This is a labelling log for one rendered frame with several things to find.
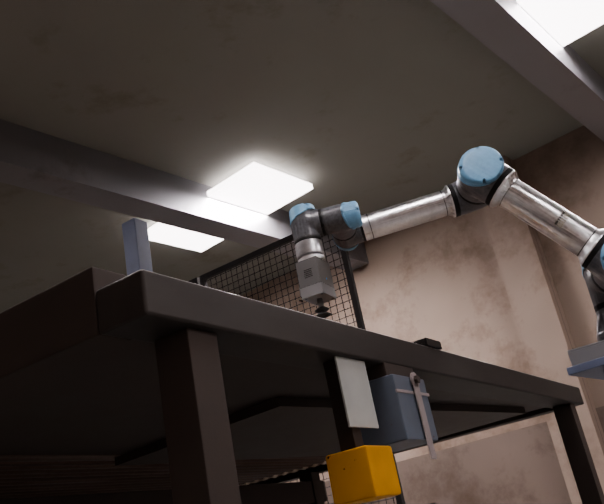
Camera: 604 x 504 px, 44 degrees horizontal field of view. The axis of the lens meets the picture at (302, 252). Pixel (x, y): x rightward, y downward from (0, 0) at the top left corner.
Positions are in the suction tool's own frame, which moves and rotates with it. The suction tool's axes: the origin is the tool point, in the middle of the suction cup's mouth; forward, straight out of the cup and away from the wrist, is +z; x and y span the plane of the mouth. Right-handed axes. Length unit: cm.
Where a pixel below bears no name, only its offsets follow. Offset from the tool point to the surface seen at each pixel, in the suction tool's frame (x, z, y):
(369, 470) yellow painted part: 27, 46, 60
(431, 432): 31, 40, 34
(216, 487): 21, 47, 94
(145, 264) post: -148, -101, -130
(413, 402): 30, 34, 39
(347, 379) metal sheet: 26, 30, 57
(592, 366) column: 58, 27, -25
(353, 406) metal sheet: 26, 35, 57
